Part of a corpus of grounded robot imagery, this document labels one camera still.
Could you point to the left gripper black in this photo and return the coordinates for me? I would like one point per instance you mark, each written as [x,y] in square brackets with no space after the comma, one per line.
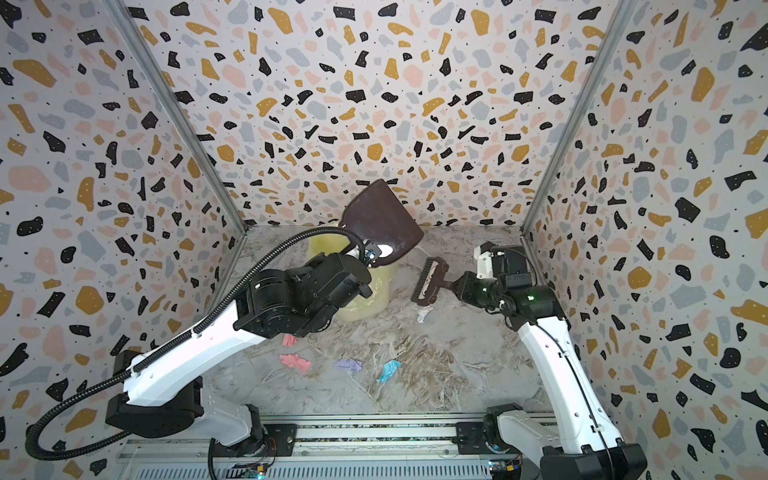
[317,267]

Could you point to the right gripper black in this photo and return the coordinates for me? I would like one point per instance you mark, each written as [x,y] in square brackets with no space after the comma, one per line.
[466,285]

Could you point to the brown cartoon face brush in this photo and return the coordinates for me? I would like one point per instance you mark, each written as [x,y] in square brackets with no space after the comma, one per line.
[431,281]

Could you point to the brown dustpan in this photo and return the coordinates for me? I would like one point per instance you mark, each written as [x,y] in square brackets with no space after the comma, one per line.
[377,215]

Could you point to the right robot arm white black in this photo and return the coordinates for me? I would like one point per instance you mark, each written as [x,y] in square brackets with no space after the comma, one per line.
[586,444]

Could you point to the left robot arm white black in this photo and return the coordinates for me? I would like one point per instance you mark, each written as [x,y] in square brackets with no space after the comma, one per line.
[164,393]

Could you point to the pink paper scrap lower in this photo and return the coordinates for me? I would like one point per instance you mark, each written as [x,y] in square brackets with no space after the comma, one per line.
[295,361]

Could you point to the purple paper scrap lower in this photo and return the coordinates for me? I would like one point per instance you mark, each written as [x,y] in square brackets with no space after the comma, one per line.
[350,365]

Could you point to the white paper scrap middle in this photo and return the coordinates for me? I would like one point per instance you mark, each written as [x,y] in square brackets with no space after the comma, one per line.
[423,313]

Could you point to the cyan paper scrap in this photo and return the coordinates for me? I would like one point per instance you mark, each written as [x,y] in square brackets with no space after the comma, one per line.
[389,369]

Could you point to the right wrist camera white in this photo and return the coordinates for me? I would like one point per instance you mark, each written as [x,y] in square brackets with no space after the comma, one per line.
[484,263]

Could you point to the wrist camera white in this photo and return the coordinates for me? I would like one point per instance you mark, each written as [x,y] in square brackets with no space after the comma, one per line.
[484,263]
[374,252]

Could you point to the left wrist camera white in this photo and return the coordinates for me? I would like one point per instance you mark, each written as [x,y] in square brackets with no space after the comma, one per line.
[374,252]

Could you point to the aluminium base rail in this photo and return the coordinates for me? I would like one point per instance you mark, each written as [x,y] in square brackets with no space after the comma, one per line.
[366,446]

